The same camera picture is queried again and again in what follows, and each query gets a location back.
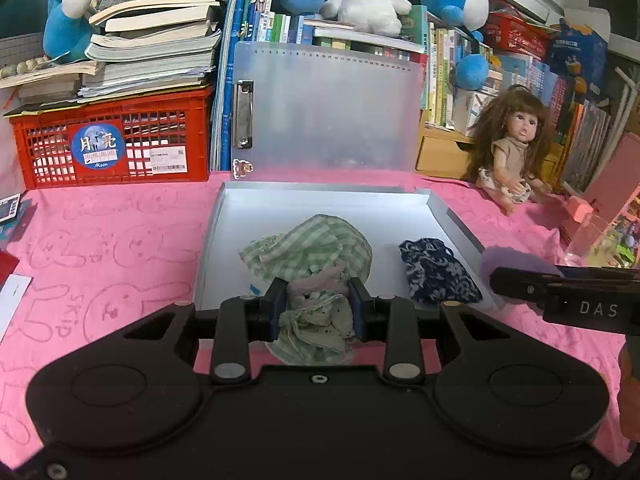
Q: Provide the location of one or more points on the translucent plastic storage box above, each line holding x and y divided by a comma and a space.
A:
325, 110

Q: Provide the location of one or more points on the pink toy house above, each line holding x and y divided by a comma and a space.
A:
615, 185

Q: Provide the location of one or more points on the pink block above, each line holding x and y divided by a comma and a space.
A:
580, 209

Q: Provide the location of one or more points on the red plastic crate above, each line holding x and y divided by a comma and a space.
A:
150, 125

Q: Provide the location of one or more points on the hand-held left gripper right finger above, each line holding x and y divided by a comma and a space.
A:
359, 310

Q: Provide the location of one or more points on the stack of paperback books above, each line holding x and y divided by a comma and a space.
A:
150, 50

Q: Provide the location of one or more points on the person's right forearm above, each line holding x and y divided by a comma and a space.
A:
631, 390

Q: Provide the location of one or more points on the blue clipboard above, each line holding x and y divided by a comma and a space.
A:
243, 115

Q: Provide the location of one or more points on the small blue card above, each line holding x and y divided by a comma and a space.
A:
9, 208

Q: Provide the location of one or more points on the row of upright books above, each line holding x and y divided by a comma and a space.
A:
440, 70

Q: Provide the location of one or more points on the white paper sheet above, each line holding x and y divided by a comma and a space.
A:
12, 300

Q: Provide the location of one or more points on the navy floral doll garment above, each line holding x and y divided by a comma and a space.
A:
440, 275

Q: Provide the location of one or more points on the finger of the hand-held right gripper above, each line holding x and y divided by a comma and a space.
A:
520, 285
600, 273

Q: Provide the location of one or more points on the wooden drawer unit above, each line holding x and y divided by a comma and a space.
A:
440, 155

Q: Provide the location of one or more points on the pink printed tablecloth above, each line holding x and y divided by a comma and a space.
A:
125, 240

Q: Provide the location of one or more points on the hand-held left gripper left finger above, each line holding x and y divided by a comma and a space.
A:
277, 310

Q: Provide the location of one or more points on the blue white cat plush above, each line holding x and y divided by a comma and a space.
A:
70, 20

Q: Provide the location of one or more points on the brown-haired baby doll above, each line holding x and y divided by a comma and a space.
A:
510, 155

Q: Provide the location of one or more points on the red mesh basket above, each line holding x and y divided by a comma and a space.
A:
520, 32

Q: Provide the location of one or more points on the blue cardboard box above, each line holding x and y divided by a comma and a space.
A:
575, 60

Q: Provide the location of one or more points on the green checked doll garment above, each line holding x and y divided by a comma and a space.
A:
310, 245

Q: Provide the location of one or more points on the red card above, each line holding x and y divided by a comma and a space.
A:
6, 267

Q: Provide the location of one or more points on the clear glass mug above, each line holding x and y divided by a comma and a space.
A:
587, 240

